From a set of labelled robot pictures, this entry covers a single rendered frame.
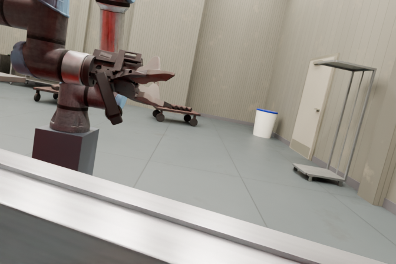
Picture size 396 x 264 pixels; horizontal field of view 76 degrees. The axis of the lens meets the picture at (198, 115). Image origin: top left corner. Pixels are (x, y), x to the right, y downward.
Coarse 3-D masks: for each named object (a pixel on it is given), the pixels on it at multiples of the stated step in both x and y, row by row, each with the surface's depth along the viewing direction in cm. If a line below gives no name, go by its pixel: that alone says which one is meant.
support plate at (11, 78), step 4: (0, 72) 50; (0, 76) 45; (4, 76) 45; (8, 76) 46; (12, 76) 48; (16, 76) 49; (0, 80) 45; (4, 80) 45; (8, 80) 46; (12, 80) 47; (16, 80) 48; (20, 80) 48; (24, 80) 49
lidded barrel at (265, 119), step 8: (256, 112) 703; (264, 112) 678; (272, 112) 675; (256, 120) 697; (264, 120) 680; (272, 120) 681; (256, 128) 695; (264, 128) 683; (272, 128) 693; (264, 136) 686
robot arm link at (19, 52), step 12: (24, 48) 54; (36, 48) 53; (48, 48) 54; (60, 48) 56; (12, 60) 53; (24, 60) 53; (36, 60) 54; (48, 60) 54; (60, 60) 54; (24, 72) 55; (36, 72) 55; (48, 72) 55; (60, 72) 54
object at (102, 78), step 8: (104, 72) 56; (96, 80) 55; (104, 80) 55; (104, 88) 54; (104, 96) 54; (112, 96) 54; (104, 104) 53; (112, 104) 53; (112, 112) 52; (120, 112) 54; (112, 120) 53; (120, 120) 55
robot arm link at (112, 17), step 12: (96, 0) 85; (108, 0) 83; (120, 0) 85; (132, 0) 87; (108, 12) 86; (120, 12) 88; (108, 24) 88; (120, 24) 90; (108, 36) 90; (120, 36) 92; (108, 48) 91; (120, 48) 94; (96, 84) 97; (96, 96) 98; (120, 96) 98
